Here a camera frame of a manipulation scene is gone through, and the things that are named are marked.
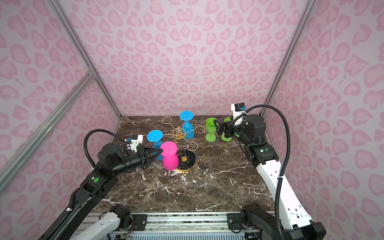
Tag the gold wire wine glass rack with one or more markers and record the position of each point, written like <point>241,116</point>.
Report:
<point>186,146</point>

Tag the aluminium frame corner post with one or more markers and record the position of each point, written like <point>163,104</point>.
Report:
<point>308,11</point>
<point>64,20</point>

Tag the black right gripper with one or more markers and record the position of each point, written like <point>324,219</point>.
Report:
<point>230,127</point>

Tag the aluminium frame corner post right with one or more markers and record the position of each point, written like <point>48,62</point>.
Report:
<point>308,11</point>

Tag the blue wine glass front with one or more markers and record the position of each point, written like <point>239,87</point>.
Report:
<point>155,137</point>

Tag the blue wine glass rear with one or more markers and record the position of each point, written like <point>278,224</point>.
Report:
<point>187,127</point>

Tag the aluminium frame corner post left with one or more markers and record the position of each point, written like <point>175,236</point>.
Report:
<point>64,20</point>

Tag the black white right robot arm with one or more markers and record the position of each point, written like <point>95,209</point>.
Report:
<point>270,174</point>

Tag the green wine glass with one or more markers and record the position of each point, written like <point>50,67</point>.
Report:
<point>211,129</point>
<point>226,136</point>

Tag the aluminium frame rail left wall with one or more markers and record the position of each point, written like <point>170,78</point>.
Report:
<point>19,160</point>

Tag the pink wine glass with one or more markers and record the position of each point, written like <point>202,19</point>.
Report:
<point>170,158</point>

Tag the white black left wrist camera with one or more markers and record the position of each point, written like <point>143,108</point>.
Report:
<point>132,143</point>

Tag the blue wine glass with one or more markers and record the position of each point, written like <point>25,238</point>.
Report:
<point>155,137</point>
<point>187,127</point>

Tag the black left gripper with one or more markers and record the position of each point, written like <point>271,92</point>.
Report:
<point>144,156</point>

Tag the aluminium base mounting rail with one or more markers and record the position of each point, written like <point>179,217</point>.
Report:
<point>162,222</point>

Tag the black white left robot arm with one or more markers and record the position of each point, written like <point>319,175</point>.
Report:
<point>96,186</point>

